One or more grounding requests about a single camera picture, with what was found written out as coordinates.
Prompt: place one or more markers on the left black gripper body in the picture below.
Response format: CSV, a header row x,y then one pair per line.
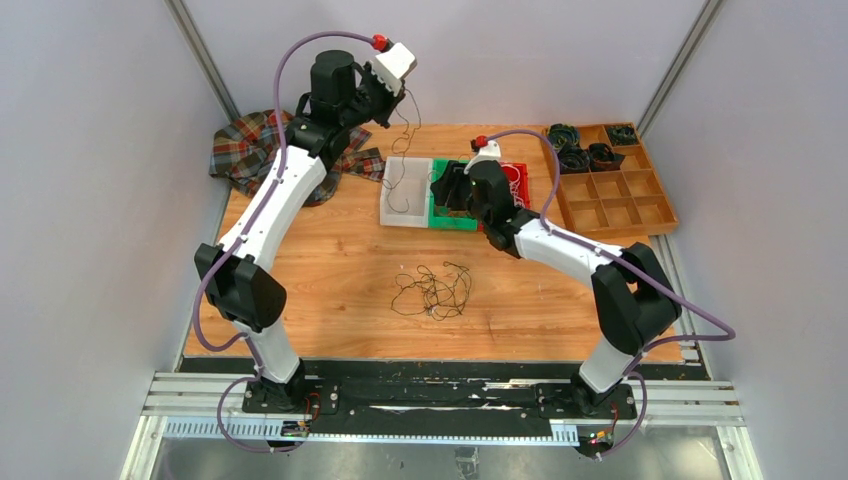
x,y
378,102

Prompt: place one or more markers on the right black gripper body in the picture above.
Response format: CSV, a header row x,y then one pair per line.
x,y
456,190

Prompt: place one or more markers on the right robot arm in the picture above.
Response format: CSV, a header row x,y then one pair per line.
x,y
630,288

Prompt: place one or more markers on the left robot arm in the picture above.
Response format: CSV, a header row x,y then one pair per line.
x,y
235,273

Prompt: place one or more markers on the green plastic bin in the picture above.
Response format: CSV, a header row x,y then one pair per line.
x,y
440,217

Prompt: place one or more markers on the white plastic bin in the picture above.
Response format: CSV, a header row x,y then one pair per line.
x,y
405,193

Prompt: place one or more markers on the red plastic bin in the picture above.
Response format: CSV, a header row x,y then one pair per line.
x,y
520,179

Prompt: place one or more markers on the black coiled roll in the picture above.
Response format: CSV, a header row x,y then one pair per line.
x,y
563,136
603,158
621,135
573,160

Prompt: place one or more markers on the plaid cloth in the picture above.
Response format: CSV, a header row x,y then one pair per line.
x,y
243,153

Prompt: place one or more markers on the wooden compartment tray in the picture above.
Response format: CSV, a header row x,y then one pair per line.
x,y
631,201

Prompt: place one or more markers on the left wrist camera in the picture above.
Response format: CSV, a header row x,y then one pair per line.
x,y
393,66

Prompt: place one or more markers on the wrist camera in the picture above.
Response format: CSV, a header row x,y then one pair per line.
x,y
393,66
484,149

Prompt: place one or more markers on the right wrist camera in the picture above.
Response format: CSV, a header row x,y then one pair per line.
x,y
484,149

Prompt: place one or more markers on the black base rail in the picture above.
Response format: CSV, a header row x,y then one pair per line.
x,y
474,402

